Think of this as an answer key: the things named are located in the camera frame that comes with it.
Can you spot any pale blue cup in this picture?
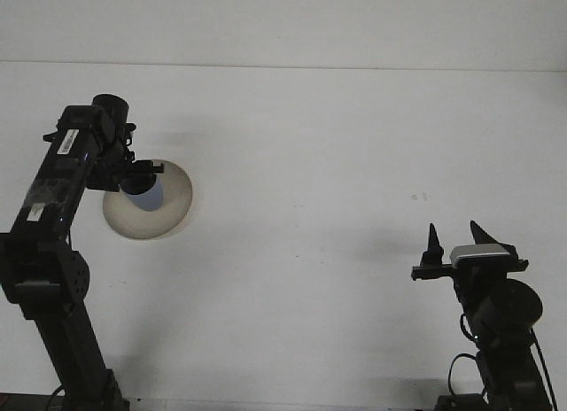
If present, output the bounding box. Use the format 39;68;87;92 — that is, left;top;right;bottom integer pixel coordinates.
123;175;166;213

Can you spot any pale round plate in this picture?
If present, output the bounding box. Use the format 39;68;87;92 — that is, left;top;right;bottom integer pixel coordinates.
102;158;194;241

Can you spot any grey camera box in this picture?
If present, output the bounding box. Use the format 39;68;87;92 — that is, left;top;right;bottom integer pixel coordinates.
449;244;512;269

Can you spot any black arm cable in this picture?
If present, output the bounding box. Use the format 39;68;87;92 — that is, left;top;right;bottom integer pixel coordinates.
447;329;558;411

